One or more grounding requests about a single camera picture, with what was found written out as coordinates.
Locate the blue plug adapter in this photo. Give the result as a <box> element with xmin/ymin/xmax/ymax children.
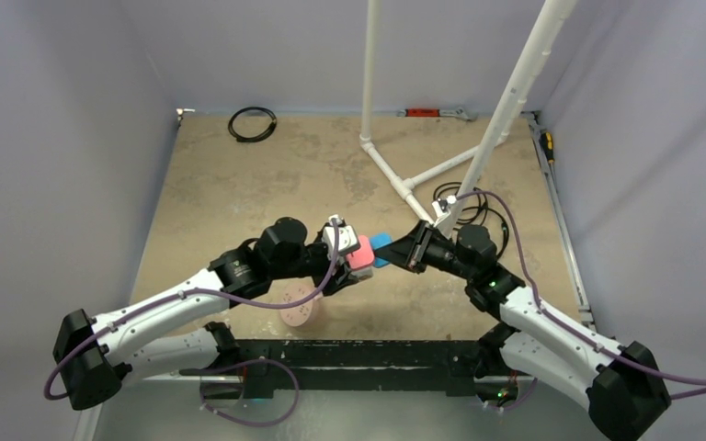
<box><xmin>369</xmin><ymin>232</ymin><xmax>393</xmax><ymax>268</ymax></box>

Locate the pink plug adapter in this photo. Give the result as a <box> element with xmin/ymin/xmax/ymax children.
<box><xmin>345</xmin><ymin>235</ymin><xmax>375</xmax><ymax>271</ymax></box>

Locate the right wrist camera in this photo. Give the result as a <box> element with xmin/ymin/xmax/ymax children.
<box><xmin>431</xmin><ymin>195</ymin><xmax>458</xmax><ymax>223</ymax></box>

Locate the pink round socket with cord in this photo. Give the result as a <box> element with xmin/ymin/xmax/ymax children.
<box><xmin>279</xmin><ymin>281</ymin><xmax>321</xmax><ymax>328</ymax></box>

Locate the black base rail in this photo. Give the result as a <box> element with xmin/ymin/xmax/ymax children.
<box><xmin>179</xmin><ymin>321</ymin><xmax>540</xmax><ymax>400</ymax></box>

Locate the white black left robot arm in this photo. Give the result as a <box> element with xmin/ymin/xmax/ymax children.
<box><xmin>43</xmin><ymin>215</ymin><xmax>371</xmax><ymax>411</ymax></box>

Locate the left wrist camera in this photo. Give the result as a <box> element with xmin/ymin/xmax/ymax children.
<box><xmin>321</xmin><ymin>214</ymin><xmax>360</xmax><ymax>256</ymax></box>

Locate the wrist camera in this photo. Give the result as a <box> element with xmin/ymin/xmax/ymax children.
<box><xmin>431</xmin><ymin>195</ymin><xmax>458</xmax><ymax>223</ymax></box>
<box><xmin>321</xmin><ymin>214</ymin><xmax>360</xmax><ymax>256</ymax></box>

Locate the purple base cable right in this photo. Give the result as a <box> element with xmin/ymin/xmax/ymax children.
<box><xmin>479</xmin><ymin>367</ymin><xmax>543</xmax><ymax>415</ymax></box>

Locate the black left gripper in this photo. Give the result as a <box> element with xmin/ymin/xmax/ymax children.
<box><xmin>269</xmin><ymin>224</ymin><xmax>357</xmax><ymax>293</ymax></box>

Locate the red handled adjustable wrench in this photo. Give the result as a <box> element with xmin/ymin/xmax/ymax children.
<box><xmin>396</xmin><ymin>107</ymin><xmax>477</xmax><ymax>122</ymax></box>

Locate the small black coiled cable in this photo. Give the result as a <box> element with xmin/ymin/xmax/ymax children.
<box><xmin>227</xmin><ymin>106</ymin><xmax>278</xmax><ymax>144</ymax></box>

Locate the yellow black screwdriver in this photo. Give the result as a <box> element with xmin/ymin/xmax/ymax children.
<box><xmin>540</xmin><ymin>130</ymin><xmax>555</xmax><ymax>164</ymax></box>

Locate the large black coiled cable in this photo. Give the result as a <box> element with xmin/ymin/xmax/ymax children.
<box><xmin>432</xmin><ymin>181</ymin><xmax>511</xmax><ymax>260</ymax></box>

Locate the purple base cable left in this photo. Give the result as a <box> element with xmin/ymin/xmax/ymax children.
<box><xmin>199</xmin><ymin>357</ymin><xmax>302</xmax><ymax>428</ymax></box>

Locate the white cube power socket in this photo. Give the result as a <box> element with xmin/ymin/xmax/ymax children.
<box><xmin>350</xmin><ymin>265</ymin><xmax>374</xmax><ymax>282</ymax></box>

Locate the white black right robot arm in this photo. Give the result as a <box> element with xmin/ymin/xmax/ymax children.
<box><xmin>374</xmin><ymin>221</ymin><xmax>672</xmax><ymax>440</ymax></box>

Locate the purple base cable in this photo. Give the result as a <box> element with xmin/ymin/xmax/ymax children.
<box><xmin>199</xmin><ymin>357</ymin><xmax>302</xmax><ymax>428</ymax></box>
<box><xmin>479</xmin><ymin>367</ymin><xmax>543</xmax><ymax>415</ymax></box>

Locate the white PVC pipe frame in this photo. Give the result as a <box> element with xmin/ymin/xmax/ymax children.
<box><xmin>359</xmin><ymin>0</ymin><xmax>579</xmax><ymax>239</ymax></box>

